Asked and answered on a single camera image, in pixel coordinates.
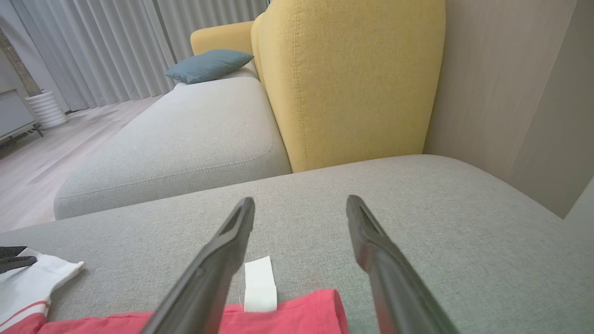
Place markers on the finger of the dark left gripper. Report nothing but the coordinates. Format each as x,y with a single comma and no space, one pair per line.
14,263
9,251

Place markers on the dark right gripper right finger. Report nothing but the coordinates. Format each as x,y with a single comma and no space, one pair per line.
399,297

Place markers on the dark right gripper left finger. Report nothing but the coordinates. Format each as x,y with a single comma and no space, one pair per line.
204,287

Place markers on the red and white jersey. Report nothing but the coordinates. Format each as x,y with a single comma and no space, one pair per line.
297,315

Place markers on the large grey sofa seat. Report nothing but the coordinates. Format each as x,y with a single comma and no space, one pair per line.
464,241

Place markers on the white ribbed plant pot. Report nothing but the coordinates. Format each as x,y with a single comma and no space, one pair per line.
46,109

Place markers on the grey sofa seat cushion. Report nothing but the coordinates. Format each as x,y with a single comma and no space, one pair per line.
185,139

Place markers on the blue throw pillow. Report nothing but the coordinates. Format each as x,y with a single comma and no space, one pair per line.
209,65

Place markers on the yellow sofa backrest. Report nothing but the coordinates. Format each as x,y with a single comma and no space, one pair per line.
352,79

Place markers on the grey pleated curtains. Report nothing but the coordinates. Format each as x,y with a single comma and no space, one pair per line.
102,46

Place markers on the yellow sofa armrest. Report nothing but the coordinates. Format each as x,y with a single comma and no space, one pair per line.
222,37

